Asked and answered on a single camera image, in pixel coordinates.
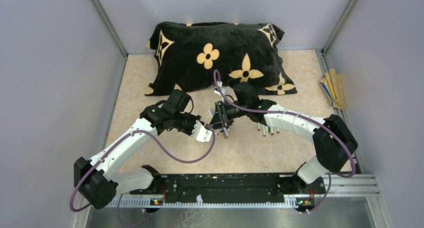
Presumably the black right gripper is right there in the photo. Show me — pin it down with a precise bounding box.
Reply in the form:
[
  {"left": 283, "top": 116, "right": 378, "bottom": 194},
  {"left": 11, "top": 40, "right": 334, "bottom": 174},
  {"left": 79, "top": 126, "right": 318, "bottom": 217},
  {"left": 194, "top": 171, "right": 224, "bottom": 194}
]
[{"left": 208, "top": 101, "right": 250, "bottom": 131}]

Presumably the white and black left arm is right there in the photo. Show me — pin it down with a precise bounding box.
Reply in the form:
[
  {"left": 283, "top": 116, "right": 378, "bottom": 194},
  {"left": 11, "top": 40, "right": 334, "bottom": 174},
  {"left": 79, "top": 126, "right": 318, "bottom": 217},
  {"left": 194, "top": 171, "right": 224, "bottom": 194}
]
[{"left": 69, "top": 90, "right": 214, "bottom": 212}]

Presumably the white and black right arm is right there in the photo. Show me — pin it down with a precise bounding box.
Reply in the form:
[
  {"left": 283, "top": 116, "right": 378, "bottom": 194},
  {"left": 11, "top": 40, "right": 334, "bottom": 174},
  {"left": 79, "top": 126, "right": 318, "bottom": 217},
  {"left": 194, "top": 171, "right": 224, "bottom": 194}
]
[{"left": 210, "top": 81, "right": 358, "bottom": 194}]

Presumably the black pillow with cream flowers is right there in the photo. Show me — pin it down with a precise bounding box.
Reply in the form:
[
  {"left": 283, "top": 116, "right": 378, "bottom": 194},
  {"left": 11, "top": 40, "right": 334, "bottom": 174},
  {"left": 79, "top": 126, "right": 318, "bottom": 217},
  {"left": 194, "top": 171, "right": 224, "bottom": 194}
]
[{"left": 145, "top": 21, "right": 297, "bottom": 96}]

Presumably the folded yellow and blue cloth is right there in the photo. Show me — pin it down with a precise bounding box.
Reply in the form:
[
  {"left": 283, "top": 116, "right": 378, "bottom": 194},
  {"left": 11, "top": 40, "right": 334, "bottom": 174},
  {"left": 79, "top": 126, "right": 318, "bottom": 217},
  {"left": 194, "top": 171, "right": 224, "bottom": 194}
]
[{"left": 319, "top": 68, "right": 347, "bottom": 111}]

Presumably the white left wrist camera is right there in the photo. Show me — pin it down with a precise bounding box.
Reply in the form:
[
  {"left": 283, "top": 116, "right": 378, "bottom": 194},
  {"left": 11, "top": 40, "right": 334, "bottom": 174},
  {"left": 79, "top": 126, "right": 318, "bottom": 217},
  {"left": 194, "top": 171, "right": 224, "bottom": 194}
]
[{"left": 191, "top": 120, "right": 213, "bottom": 143}]

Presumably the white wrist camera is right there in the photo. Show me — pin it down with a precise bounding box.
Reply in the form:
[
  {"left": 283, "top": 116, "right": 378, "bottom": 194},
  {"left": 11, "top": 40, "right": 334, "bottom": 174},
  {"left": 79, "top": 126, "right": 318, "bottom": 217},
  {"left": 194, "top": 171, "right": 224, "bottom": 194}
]
[
  {"left": 191, "top": 120, "right": 213, "bottom": 143},
  {"left": 213, "top": 85, "right": 226, "bottom": 97}
]

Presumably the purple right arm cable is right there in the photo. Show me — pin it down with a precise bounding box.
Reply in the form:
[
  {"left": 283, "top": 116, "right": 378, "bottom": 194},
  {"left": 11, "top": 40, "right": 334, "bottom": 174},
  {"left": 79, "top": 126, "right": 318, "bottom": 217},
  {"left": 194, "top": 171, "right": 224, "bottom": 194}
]
[{"left": 212, "top": 69, "right": 357, "bottom": 214}]

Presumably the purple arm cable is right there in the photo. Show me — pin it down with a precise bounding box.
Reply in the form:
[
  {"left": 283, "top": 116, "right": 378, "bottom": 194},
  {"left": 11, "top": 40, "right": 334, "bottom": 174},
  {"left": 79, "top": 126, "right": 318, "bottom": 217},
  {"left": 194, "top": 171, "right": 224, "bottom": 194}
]
[
  {"left": 68, "top": 127, "right": 216, "bottom": 227},
  {"left": 212, "top": 69, "right": 357, "bottom": 214}
]

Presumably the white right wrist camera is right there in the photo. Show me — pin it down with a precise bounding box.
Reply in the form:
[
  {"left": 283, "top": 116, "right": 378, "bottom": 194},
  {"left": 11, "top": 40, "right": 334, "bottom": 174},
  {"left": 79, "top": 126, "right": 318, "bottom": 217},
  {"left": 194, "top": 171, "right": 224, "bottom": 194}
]
[{"left": 213, "top": 85, "right": 226, "bottom": 97}]

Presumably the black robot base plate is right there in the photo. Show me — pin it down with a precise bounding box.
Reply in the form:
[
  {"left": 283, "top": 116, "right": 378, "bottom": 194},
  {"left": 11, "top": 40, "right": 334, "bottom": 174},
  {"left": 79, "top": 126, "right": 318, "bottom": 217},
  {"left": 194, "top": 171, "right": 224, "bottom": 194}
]
[{"left": 130, "top": 173, "right": 326, "bottom": 204}]

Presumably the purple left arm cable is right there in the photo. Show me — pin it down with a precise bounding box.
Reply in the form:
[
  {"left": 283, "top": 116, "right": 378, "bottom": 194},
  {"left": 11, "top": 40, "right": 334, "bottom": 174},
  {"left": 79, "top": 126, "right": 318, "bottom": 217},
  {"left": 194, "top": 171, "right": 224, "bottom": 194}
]
[{"left": 68, "top": 127, "right": 216, "bottom": 227}]

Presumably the aluminium wall rail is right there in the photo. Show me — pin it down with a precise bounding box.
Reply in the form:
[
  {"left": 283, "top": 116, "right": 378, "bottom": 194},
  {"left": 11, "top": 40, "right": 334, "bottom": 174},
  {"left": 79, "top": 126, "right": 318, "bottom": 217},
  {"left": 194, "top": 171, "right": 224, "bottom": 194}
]
[{"left": 91, "top": 0, "right": 129, "bottom": 59}]

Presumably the aluminium front frame rail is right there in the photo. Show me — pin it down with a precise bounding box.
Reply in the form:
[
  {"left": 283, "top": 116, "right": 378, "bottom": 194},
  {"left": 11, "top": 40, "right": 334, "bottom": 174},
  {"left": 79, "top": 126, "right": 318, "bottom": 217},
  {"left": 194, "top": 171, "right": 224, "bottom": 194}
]
[{"left": 71, "top": 173, "right": 393, "bottom": 228}]

